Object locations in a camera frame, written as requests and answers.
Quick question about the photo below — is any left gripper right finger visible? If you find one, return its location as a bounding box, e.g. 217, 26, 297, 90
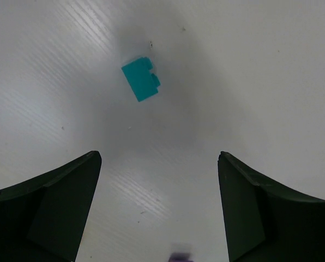
218, 152, 325, 261

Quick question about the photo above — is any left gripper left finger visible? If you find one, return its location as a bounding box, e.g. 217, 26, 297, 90
0, 151, 101, 261

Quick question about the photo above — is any small teal lego brick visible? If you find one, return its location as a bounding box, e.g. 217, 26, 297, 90
121, 57, 160, 102

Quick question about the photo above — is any purple flat lego brick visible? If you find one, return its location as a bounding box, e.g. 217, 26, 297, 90
168, 252, 193, 262

